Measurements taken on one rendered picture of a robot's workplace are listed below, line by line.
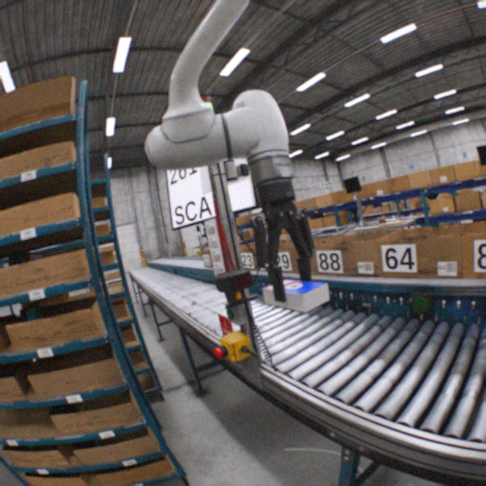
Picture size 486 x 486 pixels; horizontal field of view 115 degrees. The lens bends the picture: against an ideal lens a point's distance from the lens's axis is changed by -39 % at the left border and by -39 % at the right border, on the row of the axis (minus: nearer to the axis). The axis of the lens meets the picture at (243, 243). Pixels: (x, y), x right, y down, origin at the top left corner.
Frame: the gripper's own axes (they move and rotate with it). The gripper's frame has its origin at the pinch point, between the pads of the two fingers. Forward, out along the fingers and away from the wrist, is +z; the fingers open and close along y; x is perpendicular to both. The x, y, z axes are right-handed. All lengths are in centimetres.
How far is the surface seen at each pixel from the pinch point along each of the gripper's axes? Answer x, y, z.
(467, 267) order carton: -27, 60, 14
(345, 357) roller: 4.9, 21.6, 32.4
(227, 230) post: 25.7, 1.0, -13.0
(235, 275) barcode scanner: 15.6, -4.6, -1.7
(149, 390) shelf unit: 139, -36, 93
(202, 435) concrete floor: 83, -17, 107
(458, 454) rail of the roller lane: -43, 0, 32
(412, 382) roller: -20.9, 18.2, 32.2
